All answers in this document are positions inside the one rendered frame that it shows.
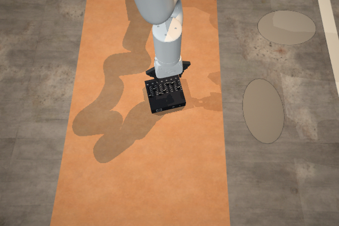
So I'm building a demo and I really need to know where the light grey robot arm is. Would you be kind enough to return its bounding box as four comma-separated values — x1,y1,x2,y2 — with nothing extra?
134,0,183,67

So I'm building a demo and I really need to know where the black lighting desk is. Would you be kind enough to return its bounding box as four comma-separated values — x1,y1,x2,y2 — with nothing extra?
144,75,186,114

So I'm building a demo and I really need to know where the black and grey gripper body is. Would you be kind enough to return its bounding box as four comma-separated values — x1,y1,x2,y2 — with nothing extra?
154,56,183,78

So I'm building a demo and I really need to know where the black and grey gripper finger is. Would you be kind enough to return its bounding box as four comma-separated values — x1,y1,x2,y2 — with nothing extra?
179,61,191,78
146,67,159,83

